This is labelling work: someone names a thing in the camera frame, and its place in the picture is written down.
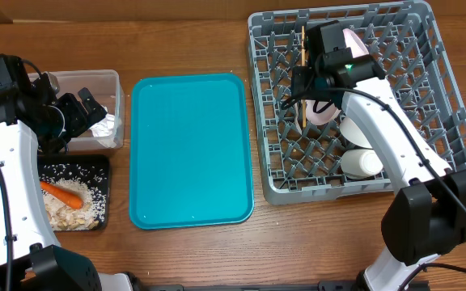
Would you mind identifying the wooden chopstick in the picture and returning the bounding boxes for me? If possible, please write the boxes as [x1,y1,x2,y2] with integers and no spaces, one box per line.
[301,25,307,129]

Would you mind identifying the large white plate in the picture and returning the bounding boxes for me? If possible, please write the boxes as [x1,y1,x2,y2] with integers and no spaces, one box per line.
[306,100,341,125]

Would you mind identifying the white tissue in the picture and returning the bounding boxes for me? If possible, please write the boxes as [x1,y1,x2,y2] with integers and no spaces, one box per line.
[90,113,122,149]

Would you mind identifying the white plastic spoon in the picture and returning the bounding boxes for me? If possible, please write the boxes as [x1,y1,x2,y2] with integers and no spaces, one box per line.
[294,116,303,134]

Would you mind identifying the small white food bowl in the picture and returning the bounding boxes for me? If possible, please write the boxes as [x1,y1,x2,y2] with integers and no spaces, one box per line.
[342,28,370,58]

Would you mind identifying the white saucer plate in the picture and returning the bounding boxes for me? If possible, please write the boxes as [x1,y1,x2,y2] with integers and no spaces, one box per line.
[339,116,372,149]

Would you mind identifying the orange carrot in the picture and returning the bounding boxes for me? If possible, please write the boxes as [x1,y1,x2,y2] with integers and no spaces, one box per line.
[40,181,83,209]

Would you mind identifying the small white cup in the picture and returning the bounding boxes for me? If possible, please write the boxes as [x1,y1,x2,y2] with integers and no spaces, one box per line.
[341,149,383,179]

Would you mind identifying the rice food scraps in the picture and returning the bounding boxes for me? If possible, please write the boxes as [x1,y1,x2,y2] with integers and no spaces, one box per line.
[38,162,109,231]

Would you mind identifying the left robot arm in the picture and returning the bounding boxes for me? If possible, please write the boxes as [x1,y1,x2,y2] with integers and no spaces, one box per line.
[0,54,129,290]

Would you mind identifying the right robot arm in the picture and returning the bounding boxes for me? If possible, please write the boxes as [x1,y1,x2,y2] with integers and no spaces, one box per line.
[282,20,466,290]

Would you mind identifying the clear plastic waste bin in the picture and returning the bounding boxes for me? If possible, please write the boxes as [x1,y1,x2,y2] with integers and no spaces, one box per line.
[29,70,125,153]

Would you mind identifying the grey plastic dishwasher rack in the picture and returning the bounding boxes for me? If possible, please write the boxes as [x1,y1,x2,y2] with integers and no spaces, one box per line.
[248,1,466,205]

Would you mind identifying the black plastic tray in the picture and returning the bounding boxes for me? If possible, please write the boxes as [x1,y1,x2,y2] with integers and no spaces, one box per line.
[37,154,111,232]

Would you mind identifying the teal plastic serving tray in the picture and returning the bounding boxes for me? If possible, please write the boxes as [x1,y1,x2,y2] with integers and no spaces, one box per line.
[129,73,254,230]

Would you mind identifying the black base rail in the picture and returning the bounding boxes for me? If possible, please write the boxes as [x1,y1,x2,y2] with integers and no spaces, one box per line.
[127,272,432,291]

